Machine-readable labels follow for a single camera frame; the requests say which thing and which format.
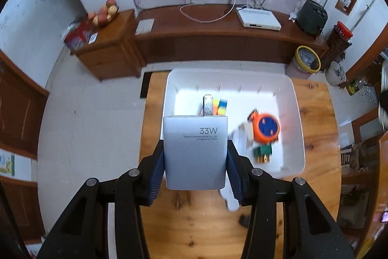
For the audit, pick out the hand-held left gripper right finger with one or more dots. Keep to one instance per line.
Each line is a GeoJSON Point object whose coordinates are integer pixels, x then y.
{"type": "Point", "coordinates": [235, 174]}

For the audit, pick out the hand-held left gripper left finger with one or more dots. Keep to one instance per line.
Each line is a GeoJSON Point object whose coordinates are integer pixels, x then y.
{"type": "Point", "coordinates": [156, 168]}

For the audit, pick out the white charger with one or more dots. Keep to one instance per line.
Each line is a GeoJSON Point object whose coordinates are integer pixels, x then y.
{"type": "Point", "coordinates": [194, 155]}

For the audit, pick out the pink tape dispenser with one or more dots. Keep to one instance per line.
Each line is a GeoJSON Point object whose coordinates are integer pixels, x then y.
{"type": "Point", "coordinates": [244, 133]}

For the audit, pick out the orange tape measure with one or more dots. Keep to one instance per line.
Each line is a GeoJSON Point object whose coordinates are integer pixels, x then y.
{"type": "Point", "coordinates": [266, 125]}

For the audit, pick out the white plastic tray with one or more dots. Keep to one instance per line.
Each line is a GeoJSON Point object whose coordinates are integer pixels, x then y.
{"type": "Point", "coordinates": [288, 137]}

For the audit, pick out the colourful puzzle cube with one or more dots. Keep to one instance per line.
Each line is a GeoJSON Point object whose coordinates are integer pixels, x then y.
{"type": "Point", "coordinates": [220, 107]}

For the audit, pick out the small black device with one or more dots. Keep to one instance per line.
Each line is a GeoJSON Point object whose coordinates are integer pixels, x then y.
{"type": "Point", "coordinates": [244, 220]}

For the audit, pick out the black floor mat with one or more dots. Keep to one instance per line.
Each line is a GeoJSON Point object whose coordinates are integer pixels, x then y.
{"type": "Point", "coordinates": [146, 84]}

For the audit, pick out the wooden drawer cabinet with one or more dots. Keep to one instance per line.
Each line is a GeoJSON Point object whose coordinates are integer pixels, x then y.
{"type": "Point", "coordinates": [112, 55]}

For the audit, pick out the yellow rimmed bin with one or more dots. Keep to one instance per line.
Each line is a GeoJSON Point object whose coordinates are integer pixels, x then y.
{"type": "Point", "coordinates": [306, 61]}

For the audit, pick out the long wooden television stand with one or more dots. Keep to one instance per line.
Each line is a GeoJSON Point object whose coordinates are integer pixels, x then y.
{"type": "Point", "coordinates": [212, 37]}

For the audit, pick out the white flat pad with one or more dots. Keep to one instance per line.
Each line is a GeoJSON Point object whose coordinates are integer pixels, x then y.
{"type": "Point", "coordinates": [145, 26]}

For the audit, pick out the white bucket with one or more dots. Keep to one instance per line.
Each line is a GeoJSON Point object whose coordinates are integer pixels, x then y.
{"type": "Point", "coordinates": [336, 74]}

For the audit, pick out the small blue card pack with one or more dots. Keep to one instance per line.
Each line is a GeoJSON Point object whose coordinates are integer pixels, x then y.
{"type": "Point", "coordinates": [93, 38]}

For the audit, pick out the wooden door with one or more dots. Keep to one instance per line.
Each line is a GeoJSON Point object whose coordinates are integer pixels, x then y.
{"type": "Point", "coordinates": [18, 107]}

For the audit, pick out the red patterned box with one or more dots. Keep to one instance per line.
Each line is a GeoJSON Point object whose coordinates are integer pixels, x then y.
{"type": "Point", "coordinates": [77, 34]}

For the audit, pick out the white set-top box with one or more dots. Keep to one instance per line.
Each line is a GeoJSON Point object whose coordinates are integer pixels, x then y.
{"type": "Point", "coordinates": [257, 19]}

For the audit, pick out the pile of fruit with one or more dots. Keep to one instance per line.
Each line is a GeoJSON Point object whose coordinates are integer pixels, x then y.
{"type": "Point", "coordinates": [104, 13]}

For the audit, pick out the red lidded jar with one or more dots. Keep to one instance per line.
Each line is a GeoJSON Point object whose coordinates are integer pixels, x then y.
{"type": "Point", "coordinates": [339, 37]}

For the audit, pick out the dark box appliance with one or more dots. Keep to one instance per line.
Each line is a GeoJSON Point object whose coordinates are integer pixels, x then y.
{"type": "Point", "coordinates": [312, 16]}

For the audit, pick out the long metal rod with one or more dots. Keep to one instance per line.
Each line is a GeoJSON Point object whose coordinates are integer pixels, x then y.
{"type": "Point", "coordinates": [365, 11]}

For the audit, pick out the colourful wall poster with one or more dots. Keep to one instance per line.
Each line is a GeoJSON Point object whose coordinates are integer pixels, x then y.
{"type": "Point", "coordinates": [6, 164]}

